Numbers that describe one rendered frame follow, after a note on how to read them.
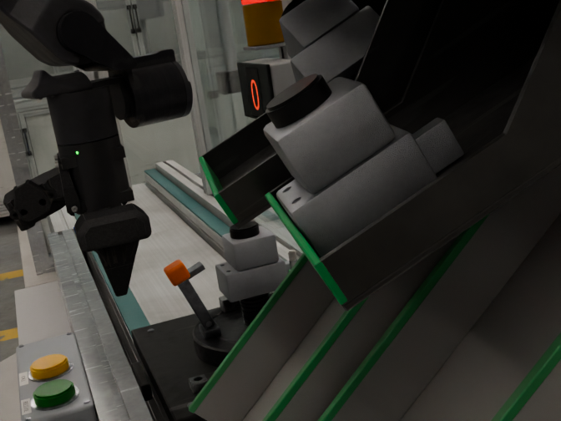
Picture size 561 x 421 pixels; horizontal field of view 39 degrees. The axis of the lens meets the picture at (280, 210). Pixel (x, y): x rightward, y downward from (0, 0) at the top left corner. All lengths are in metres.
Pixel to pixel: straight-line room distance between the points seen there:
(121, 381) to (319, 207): 0.52
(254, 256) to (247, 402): 0.21
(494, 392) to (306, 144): 0.17
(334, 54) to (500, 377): 0.22
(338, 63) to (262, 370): 0.25
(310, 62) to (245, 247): 0.32
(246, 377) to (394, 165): 0.31
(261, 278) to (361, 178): 0.46
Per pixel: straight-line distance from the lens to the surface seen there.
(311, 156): 0.34
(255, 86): 0.98
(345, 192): 0.35
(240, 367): 0.61
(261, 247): 0.79
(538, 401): 0.36
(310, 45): 0.51
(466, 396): 0.45
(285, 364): 0.62
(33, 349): 0.98
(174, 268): 0.79
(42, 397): 0.82
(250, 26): 0.97
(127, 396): 0.80
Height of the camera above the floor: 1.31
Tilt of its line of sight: 15 degrees down
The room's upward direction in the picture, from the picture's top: 8 degrees counter-clockwise
